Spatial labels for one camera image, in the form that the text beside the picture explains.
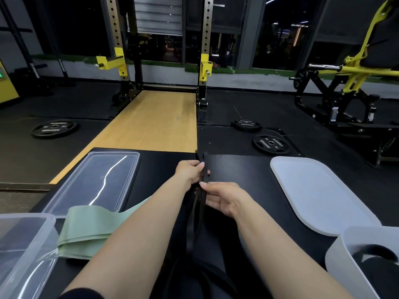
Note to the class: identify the clear plastic lid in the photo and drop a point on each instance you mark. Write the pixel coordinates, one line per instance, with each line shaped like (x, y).
(93, 180)

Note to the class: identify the person's left forearm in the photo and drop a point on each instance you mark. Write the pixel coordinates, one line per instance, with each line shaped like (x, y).
(131, 246)

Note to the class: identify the wide black resistance band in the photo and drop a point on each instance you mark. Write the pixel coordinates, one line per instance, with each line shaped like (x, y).
(380, 270)

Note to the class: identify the person's right forearm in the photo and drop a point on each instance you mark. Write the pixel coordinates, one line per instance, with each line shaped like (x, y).
(280, 255)

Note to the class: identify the wooden lifting platform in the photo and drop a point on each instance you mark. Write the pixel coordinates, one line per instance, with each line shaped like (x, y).
(149, 121)

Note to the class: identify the black plyo platform red side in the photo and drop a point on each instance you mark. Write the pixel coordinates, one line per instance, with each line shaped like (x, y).
(243, 171)

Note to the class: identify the yellow black exercise machine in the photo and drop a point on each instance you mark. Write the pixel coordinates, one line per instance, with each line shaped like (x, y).
(352, 71)

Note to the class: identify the dark navy shirt sleeve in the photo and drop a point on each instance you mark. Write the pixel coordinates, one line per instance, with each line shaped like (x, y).
(81, 294)

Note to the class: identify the grey window blind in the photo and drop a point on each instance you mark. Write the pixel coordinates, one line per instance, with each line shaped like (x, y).
(159, 15)

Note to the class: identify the person's left hand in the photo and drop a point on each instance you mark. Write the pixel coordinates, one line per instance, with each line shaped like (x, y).
(188, 172)

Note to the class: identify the yellow black squat rack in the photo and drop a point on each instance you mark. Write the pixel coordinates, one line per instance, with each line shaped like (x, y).
(205, 27)

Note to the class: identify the green exit sign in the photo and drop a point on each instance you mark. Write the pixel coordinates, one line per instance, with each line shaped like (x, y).
(1, 73)

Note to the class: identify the person's right hand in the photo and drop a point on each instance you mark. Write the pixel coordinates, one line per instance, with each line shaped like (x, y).
(226, 197)

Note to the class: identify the light green resistance band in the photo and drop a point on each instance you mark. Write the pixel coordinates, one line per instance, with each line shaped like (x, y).
(78, 249)
(90, 221)

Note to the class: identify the black weight plate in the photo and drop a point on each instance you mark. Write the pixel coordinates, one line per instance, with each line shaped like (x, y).
(246, 125)
(54, 129)
(271, 145)

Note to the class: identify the clear plastic container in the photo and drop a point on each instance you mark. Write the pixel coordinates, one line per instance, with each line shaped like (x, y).
(21, 246)

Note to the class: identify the white plastic lid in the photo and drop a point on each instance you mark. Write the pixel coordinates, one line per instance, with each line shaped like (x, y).
(318, 193)

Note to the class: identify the black upright bar holder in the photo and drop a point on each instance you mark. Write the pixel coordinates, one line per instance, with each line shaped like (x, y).
(64, 71)

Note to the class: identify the white plastic bin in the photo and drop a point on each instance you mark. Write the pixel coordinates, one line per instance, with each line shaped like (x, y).
(338, 258)

